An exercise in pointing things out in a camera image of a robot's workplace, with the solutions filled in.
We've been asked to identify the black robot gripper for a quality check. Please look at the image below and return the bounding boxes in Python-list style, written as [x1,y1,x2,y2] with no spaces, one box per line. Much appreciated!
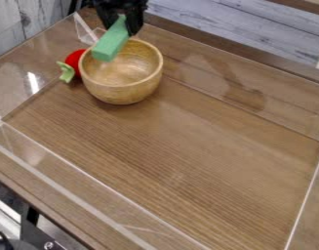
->
[92,0,148,36]

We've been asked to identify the clear acrylic corner bracket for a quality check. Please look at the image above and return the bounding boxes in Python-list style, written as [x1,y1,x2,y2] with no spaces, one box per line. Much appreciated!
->
[73,13,105,46]

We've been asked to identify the light wooden bowl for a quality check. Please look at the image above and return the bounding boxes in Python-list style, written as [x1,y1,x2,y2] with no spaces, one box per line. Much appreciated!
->
[78,39,164,105]

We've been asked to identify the red toy strawberry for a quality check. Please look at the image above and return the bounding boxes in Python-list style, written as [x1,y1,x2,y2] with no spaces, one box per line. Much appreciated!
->
[57,49,85,83]

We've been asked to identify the black cable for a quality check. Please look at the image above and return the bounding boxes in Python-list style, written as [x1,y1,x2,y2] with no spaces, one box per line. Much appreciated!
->
[0,228,16,250]

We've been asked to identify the black table leg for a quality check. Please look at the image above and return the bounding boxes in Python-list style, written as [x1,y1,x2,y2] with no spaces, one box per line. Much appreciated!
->
[26,206,38,226]

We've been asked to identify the clear acrylic tray wall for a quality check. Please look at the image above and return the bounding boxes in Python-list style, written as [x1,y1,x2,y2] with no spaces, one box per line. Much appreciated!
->
[0,117,209,250]

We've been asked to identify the green rectangular block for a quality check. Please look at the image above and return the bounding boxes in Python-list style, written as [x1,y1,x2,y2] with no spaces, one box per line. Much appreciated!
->
[90,15,129,62]

